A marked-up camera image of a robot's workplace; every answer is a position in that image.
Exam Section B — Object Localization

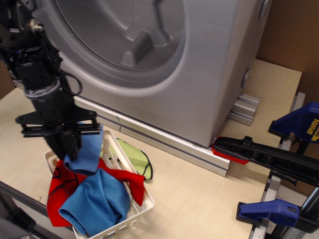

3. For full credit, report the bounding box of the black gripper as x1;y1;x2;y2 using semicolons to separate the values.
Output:
15;87;100;161

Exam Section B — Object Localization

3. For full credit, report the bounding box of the dark blue cloth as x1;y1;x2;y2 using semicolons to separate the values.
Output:
63;126;103;175

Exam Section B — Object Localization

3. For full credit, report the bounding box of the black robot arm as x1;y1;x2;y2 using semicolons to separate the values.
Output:
0;0;101;160

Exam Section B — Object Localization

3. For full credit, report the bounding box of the grey toy washing machine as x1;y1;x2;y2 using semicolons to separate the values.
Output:
33;0;271;146

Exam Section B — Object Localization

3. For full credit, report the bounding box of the red printed cloth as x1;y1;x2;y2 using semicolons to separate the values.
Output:
46;160;144;227

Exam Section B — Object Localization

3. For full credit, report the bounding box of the white plastic basket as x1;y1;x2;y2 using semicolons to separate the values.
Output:
44;130;154;239

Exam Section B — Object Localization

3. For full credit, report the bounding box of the light blue cloth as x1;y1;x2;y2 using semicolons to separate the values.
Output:
58;169;130;237

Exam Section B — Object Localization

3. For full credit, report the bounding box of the green cloth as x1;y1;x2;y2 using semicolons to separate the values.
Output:
98;138;153;184

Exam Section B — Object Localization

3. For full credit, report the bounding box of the blue clamp lower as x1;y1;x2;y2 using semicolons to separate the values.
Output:
236;199;319;234

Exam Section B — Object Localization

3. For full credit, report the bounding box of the black red bar clamp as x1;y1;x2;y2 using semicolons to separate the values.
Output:
212;136;319;187

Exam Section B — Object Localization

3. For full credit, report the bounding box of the blue Irwin clamp upper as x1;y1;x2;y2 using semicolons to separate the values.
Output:
268;102;319;144

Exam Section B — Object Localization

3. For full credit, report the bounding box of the brown cardboard panel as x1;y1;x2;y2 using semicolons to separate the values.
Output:
257;0;319;102

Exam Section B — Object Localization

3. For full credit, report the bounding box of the black metal table frame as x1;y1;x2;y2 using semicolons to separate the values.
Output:
0;180;73;239

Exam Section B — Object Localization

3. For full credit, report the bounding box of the long aluminium rail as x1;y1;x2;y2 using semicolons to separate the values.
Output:
9;72;231;177

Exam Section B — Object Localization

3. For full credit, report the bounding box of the short aluminium rail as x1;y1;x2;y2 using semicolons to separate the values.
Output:
227;93;260;126

